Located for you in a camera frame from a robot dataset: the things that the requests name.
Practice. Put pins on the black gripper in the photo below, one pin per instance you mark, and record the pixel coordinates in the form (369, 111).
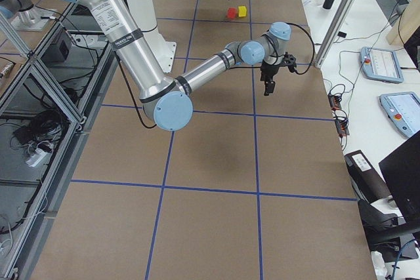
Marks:
(268, 71)

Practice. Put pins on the red cube block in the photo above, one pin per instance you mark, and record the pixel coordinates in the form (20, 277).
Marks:
(231, 13)

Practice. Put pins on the yellow cube block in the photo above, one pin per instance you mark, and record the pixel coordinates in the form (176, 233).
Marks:
(242, 11)

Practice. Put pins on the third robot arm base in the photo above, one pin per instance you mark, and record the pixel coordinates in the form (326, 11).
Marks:
(24, 14)

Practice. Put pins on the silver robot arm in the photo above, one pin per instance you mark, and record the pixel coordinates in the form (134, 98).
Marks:
(165, 99)

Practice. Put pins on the orange circuit board upper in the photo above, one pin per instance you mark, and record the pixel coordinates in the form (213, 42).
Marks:
(334, 102)

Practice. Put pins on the orange circuit board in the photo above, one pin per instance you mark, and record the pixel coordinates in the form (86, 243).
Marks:
(342, 127)
(334, 102)

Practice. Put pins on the orange circuit board lower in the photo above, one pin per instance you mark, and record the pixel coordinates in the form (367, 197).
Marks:
(342, 127)

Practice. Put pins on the upper teach pendant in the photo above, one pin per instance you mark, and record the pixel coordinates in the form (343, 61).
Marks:
(381, 65)

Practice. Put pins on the teach pendant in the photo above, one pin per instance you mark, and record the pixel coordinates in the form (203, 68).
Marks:
(402, 109)
(381, 65)

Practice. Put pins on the lower teach pendant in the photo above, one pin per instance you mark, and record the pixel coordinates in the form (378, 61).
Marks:
(402, 109)

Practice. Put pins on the black box with label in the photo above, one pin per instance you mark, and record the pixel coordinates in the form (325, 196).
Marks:
(366, 178)

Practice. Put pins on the black monitor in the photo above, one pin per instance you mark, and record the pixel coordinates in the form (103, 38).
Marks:
(400, 170)

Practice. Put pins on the white power strip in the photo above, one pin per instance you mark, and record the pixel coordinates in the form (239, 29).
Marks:
(36, 157)

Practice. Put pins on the aluminium frame post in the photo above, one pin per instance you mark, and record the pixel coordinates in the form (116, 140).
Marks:
(332, 31)

